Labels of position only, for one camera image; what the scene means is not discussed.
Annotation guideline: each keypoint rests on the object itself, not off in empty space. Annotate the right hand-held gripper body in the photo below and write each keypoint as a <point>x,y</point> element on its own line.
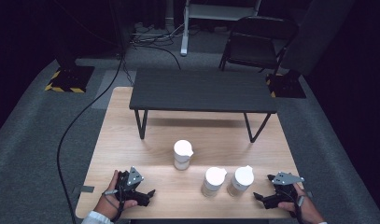
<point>285,188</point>

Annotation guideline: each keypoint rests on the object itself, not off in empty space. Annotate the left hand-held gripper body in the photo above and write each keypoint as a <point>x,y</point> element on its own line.
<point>128,184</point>

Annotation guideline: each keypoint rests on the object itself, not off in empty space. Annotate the brown-filled jar with white lid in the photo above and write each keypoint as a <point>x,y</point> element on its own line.
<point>215,177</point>
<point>243,176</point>

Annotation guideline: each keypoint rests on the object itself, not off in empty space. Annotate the white-filled jar with white lid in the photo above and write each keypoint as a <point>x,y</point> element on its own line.
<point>183,149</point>

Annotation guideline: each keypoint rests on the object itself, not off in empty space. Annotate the black shelf with metal legs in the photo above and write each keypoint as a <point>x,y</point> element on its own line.
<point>203,90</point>

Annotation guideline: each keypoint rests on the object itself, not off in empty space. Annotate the person's left hand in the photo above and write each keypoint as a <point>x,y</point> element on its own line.
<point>108,205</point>

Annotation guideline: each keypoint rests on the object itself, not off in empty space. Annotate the person's right hand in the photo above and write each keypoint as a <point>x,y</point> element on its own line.
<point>306,211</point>

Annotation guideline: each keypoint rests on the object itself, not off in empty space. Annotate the grey tape strip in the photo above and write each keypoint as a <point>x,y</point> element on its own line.
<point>87,188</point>
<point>309,194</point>

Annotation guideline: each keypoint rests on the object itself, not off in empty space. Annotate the black stand base striped edge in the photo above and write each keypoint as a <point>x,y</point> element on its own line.
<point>287,87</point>
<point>74,77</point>

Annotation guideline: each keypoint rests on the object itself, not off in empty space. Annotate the black folding chair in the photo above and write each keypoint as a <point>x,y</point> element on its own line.
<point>256,46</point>

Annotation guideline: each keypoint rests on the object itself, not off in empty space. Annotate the grey panel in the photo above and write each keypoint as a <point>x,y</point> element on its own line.
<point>315,37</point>

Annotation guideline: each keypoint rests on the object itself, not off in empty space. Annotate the white metal stand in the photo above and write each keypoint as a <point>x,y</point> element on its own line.
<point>184,37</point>

